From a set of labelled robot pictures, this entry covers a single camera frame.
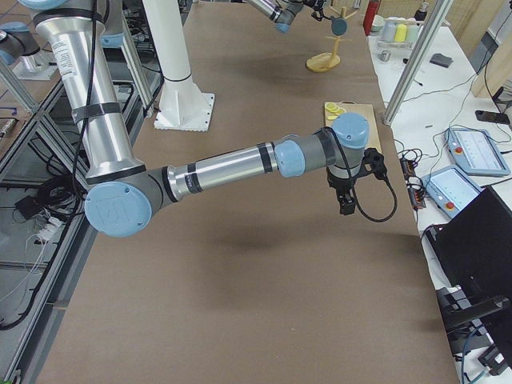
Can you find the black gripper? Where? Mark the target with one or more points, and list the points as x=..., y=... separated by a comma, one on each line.
x=340, y=186
x=316, y=6

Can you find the dark teal cup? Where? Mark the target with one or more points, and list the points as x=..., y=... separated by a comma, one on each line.
x=339, y=26

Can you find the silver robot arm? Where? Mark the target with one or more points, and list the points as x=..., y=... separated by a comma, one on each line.
x=284, y=15
x=123, y=194

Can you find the wooden cup rack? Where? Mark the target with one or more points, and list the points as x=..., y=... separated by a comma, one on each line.
x=326, y=61

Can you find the grey cup lying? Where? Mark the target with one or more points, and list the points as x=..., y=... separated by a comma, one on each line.
x=389, y=31

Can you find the yellow cup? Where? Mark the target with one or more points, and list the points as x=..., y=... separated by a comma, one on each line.
x=400, y=33

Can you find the light blue cup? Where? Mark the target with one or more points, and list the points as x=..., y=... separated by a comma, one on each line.
x=412, y=33

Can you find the red cylinder bottle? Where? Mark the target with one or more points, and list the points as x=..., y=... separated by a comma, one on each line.
x=371, y=11

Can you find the wooden cutting board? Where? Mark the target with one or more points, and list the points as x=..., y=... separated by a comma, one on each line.
x=357, y=127

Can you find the near blue teach pendant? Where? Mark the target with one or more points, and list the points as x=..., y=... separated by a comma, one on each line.
x=451, y=189

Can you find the blue teach pendant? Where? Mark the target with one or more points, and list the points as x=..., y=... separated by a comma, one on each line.
x=451, y=189
x=475, y=153

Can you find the small black square pad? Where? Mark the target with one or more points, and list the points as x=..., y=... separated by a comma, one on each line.
x=441, y=60

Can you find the black monitor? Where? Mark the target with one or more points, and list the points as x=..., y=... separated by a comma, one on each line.
x=474, y=250

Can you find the far blue teach pendant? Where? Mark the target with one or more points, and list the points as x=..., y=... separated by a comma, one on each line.
x=475, y=153

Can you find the black smartphone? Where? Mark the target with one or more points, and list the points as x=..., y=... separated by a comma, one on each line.
x=492, y=117

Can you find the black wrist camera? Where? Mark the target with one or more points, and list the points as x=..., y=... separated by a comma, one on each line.
x=373, y=163

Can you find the aluminium frame post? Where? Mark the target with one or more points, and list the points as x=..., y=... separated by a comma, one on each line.
x=425, y=39

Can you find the white camera pillar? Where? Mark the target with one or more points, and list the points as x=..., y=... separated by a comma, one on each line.
x=182, y=105

